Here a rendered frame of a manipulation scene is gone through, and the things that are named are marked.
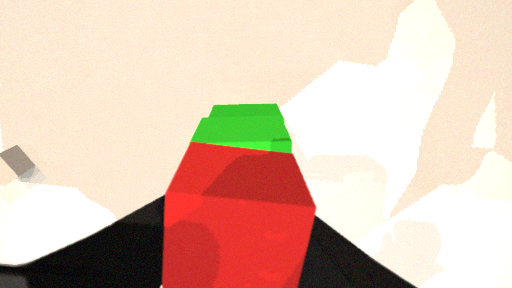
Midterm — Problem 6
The red block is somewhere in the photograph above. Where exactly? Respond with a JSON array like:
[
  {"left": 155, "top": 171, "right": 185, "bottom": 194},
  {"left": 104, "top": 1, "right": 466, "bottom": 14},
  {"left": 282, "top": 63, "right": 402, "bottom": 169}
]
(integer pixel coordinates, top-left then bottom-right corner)
[{"left": 162, "top": 142, "right": 317, "bottom": 288}]

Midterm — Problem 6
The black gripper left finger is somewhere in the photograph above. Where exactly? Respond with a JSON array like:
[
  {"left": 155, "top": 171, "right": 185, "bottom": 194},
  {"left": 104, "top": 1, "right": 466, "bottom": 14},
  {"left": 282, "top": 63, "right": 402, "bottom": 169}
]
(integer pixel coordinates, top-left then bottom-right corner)
[{"left": 0, "top": 194, "right": 166, "bottom": 288}]

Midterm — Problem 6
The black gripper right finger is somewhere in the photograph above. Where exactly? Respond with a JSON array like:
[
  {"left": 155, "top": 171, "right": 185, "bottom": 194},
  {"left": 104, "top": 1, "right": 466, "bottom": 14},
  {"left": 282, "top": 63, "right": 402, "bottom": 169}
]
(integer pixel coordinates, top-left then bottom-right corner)
[{"left": 298, "top": 215, "right": 418, "bottom": 288}]

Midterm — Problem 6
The green block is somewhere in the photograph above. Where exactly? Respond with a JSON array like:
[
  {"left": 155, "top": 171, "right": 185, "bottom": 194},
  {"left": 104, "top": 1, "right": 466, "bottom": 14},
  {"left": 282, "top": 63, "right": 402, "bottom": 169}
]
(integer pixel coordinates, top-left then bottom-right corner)
[
  {"left": 209, "top": 103, "right": 285, "bottom": 122},
  {"left": 189, "top": 116, "right": 292, "bottom": 153}
]

